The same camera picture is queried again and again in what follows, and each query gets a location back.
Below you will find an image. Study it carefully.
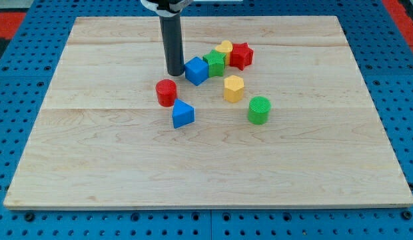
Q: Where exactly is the red cylinder block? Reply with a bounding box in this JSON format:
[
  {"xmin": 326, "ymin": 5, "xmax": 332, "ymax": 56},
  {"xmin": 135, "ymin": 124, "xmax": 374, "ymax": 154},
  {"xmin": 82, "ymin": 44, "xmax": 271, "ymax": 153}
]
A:
[{"xmin": 155, "ymin": 79, "xmax": 177, "ymax": 107}]

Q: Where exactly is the blue cube block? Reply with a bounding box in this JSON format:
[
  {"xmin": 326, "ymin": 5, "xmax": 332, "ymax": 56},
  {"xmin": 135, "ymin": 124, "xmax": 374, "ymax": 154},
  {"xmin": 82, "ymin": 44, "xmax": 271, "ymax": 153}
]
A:
[{"xmin": 185, "ymin": 57, "xmax": 208, "ymax": 86}]

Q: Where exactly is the blue triangle block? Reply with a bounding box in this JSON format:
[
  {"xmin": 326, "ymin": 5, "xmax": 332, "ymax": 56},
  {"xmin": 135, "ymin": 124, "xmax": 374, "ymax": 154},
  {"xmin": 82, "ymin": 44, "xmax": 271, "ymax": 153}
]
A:
[{"xmin": 172, "ymin": 99, "xmax": 195, "ymax": 129}]

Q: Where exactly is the yellow hexagon block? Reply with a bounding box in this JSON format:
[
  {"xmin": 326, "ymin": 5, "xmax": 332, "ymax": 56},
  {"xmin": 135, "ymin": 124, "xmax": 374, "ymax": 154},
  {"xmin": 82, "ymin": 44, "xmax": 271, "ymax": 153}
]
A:
[{"xmin": 223, "ymin": 75, "xmax": 244, "ymax": 103}]

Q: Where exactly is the green cylinder block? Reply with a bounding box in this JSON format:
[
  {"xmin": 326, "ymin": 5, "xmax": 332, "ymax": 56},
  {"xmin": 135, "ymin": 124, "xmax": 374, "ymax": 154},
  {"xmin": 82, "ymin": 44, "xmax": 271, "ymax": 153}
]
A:
[{"xmin": 248, "ymin": 96, "xmax": 271, "ymax": 125}]

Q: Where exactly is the green star block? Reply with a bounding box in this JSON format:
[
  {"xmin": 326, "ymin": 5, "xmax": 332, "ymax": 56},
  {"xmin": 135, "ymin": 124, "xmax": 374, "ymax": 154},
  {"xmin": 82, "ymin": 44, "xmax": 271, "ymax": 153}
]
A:
[{"xmin": 203, "ymin": 50, "xmax": 226, "ymax": 77}]

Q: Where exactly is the red star block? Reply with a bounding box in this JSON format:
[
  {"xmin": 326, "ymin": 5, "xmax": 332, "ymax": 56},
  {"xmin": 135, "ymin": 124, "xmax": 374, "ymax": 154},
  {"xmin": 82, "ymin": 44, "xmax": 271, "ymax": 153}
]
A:
[{"xmin": 229, "ymin": 43, "xmax": 254, "ymax": 71}]

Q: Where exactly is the yellow heart block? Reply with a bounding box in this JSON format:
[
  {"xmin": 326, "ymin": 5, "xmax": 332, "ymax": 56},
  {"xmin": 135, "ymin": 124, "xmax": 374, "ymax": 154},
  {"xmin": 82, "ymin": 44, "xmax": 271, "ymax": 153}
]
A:
[{"xmin": 214, "ymin": 40, "xmax": 233, "ymax": 65}]

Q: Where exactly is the wooden board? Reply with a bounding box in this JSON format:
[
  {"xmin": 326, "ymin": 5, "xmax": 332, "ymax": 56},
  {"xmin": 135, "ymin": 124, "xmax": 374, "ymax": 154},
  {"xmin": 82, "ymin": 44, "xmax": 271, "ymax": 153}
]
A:
[{"xmin": 3, "ymin": 16, "xmax": 413, "ymax": 210}]

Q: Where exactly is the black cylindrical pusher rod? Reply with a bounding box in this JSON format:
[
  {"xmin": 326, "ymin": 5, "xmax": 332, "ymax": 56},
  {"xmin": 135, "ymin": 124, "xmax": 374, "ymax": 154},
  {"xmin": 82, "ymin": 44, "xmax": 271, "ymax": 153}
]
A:
[{"xmin": 159, "ymin": 13, "xmax": 185, "ymax": 76}]

